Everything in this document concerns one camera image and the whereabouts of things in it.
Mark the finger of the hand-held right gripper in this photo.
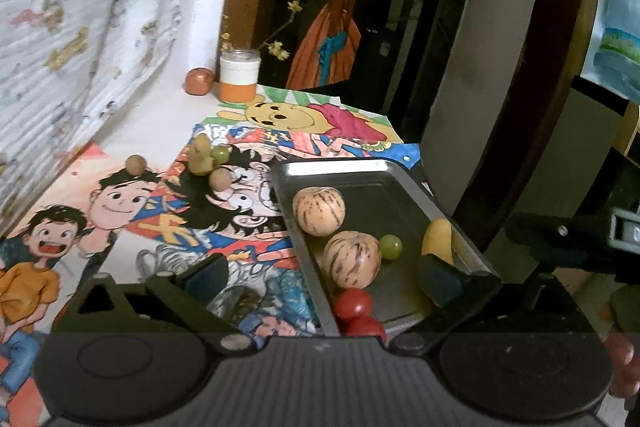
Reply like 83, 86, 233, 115
505, 212, 613, 275

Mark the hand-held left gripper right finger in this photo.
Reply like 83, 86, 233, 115
388, 253, 598, 355

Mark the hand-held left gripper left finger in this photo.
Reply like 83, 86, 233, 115
52, 252, 257, 355

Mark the red cherry tomato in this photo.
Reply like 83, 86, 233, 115
345, 315, 388, 345
333, 288, 374, 322

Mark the striped pepino melon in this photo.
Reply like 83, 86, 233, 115
323, 231, 382, 290
292, 187, 346, 238

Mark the metal tray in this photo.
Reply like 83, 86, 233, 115
270, 159, 502, 338

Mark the person's right hand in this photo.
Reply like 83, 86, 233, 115
602, 332, 640, 400

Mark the spiky-haired cartoon drawing paper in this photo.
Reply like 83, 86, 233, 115
125, 122, 426, 258

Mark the cartoon boys drawing paper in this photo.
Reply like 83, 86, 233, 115
0, 142, 168, 427

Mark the yellow bear drawing paper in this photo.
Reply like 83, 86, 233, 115
217, 87, 406, 148

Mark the small red apple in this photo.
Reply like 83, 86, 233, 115
185, 68, 217, 96

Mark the blue water bottle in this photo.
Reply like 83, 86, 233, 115
580, 0, 640, 102

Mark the white and orange jar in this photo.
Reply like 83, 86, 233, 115
218, 48, 262, 104

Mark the yellow flower sprig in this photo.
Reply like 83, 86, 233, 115
220, 0, 303, 60

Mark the white cartoon printed blanket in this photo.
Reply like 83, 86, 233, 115
0, 0, 201, 233

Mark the dark wooden door frame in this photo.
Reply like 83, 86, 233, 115
455, 0, 608, 253

